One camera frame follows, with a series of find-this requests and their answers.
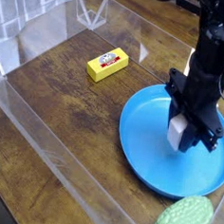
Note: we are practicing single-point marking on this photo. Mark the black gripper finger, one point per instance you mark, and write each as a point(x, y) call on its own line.
point(189, 138)
point(176, 108)

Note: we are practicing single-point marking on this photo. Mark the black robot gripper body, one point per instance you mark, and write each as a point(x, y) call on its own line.
point(203, 86)

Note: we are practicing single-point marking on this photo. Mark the white speckled block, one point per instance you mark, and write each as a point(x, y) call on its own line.
point(177, 126)

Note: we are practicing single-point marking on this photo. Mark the black bar on table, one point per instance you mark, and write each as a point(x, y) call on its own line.
point(190, 5)

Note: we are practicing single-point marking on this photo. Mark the clear acrylic enclosure wall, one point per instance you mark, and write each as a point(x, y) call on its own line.
point(61, 160)

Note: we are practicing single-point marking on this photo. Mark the yellow toy block with label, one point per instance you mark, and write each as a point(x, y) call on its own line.
point(107, 64)

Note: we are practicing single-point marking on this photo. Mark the green bumpy toy vegetable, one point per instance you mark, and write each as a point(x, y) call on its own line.
point(189, 210)

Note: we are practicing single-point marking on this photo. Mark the blue round tray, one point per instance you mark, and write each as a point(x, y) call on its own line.
point(143, 134)

